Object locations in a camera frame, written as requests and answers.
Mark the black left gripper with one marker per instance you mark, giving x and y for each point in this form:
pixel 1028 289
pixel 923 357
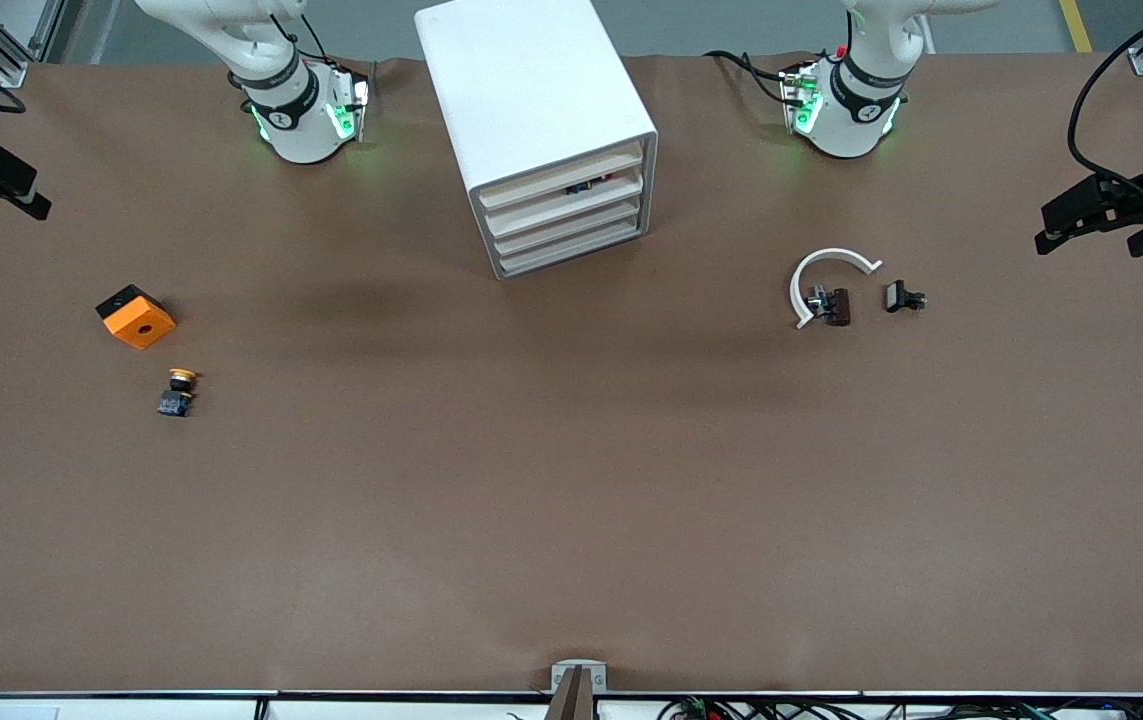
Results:
pixel 1137 197

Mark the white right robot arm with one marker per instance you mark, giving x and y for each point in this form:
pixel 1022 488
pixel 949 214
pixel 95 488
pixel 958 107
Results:
pixel 301 130

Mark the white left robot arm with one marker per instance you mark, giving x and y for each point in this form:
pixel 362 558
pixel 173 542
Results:
pixel 851 125

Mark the orange and black button box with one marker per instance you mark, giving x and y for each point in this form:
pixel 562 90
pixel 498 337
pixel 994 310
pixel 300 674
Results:
pixel 141 325

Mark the yellow mushroom push button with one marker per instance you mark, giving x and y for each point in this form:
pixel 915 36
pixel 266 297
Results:
pixel 176 402

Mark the small black component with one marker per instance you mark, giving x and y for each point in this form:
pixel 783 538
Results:
pixel 899 297

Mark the white curved plastic part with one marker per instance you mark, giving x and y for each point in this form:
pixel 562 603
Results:
pixel 836 253

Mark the brown connector block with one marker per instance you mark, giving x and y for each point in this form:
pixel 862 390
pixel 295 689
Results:
pixel 838 305

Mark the grey metal bracket post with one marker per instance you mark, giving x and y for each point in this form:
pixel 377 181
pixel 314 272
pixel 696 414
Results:
pixel 578 700

